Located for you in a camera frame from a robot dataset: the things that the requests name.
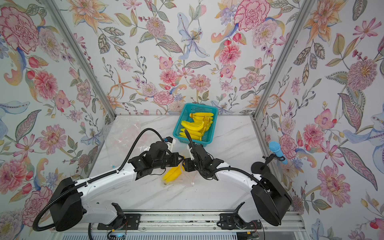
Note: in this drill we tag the aluminium corner post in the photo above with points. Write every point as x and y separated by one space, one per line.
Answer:
303 13
58 18

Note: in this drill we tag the pink dotted zip bag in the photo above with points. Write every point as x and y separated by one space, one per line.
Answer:
121 135

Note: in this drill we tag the blue microphone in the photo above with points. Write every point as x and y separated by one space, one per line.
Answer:
277 154

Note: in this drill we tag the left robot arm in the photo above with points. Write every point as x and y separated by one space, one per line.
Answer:
75 202

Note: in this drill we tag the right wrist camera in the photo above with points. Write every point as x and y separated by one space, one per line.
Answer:
189 149

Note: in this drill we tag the teal plastic basket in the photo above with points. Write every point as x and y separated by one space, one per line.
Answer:
195 108

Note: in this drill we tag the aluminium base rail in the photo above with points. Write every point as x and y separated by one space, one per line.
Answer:
188 225

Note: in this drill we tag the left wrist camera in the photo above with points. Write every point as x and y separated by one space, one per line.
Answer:
170 142

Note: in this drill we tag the aluminium corner post right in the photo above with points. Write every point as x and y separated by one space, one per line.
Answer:
303 13

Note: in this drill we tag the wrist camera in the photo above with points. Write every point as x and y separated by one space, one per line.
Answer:
170 142
189 149

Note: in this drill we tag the aluminium corner post left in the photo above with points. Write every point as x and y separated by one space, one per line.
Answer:
58 18

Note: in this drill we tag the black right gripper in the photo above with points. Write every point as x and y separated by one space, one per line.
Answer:
188 166

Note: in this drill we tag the yellow banana bunch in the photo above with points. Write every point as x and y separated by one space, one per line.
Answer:
173 174
193 134

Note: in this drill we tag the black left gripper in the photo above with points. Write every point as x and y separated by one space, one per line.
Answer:
175 155

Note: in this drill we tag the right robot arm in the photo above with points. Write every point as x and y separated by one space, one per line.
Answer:
270 200

